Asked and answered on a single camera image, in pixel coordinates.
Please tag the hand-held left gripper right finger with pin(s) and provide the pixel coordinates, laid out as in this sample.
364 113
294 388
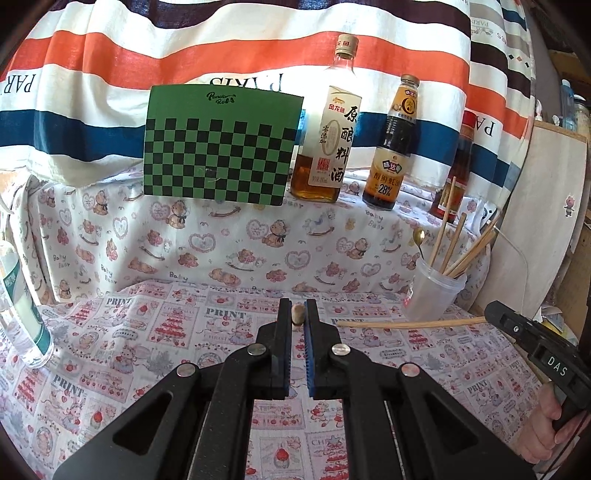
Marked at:
310 360

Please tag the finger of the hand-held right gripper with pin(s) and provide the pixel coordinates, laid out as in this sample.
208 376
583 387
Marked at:
505 318

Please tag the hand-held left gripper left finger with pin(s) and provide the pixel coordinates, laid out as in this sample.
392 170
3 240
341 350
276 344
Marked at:
286 355

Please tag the single wooden chopstick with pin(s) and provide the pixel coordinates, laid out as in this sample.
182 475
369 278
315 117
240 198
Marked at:
298 314
406 324

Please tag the translucent plastic cup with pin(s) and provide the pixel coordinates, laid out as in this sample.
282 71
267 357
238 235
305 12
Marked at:
434 295

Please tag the bunch of wooden chopsticks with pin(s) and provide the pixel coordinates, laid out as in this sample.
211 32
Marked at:
454 240

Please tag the gold spoon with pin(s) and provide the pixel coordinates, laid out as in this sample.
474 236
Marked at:
419 235

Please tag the person's right hand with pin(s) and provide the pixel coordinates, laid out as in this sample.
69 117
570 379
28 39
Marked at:
540 424

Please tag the white board with cartoon sticker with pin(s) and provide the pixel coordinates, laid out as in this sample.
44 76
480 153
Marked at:
540 217

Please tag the bear print cloth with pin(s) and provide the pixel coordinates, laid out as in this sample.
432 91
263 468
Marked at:
231 249

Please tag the strawberry print tablecloth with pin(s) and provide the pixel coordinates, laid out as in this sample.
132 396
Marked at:
161 332

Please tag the red cap sauce bottle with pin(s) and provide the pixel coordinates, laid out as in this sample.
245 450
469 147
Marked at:
457 166

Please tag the dark sauce bottle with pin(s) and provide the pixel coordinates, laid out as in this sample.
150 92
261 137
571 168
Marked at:
392 157

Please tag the green checkered board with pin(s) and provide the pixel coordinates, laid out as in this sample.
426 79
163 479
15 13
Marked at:
221 147

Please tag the cooking wine bottle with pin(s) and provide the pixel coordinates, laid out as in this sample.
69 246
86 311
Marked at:
330 138

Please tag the clear plastic bottle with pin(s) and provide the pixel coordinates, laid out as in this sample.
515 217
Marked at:
567 101

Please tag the clear spray bottle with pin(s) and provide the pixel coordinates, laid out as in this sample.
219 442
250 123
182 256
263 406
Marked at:
25 318

